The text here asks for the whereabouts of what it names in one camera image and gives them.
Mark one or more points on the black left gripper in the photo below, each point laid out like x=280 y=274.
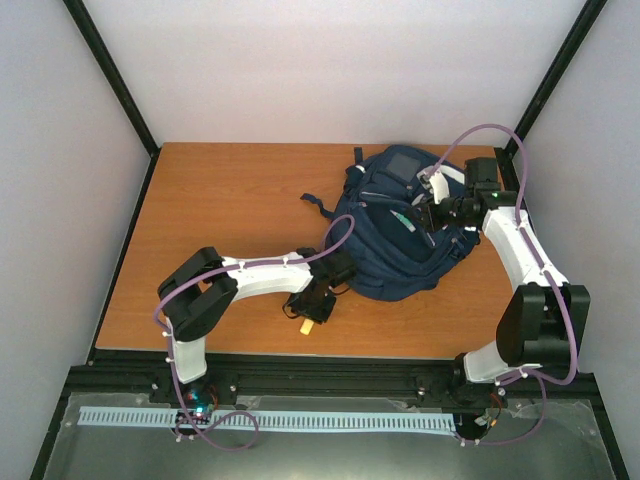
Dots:
x=320 y=317

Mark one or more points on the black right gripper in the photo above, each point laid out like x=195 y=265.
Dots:
x=430 y=221

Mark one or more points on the yellow highlighter pen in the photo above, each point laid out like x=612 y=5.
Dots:
x=306 y=327

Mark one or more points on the green white glue stick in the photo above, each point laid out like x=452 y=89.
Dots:
x=404 y=221

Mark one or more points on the navy blue student backpack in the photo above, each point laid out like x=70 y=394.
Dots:
x=391 y=262

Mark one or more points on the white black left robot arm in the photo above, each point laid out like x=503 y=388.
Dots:
x=195 y=297

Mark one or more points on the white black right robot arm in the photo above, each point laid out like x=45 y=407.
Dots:
x=541 y=328

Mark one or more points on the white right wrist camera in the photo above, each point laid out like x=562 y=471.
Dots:
x=436 y=183

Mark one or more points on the black right frame post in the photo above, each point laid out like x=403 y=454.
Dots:
x=570 y=46

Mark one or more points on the black frame post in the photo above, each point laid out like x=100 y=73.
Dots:
x=100 y=52
x=570 y=46

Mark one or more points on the black aluminium frame rail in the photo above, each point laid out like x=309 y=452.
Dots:
x=230 y=379

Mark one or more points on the light blue slotted cable duct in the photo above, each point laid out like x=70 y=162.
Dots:
x=272 y=421

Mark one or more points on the black left frame post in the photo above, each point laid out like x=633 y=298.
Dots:
x=100 y=52

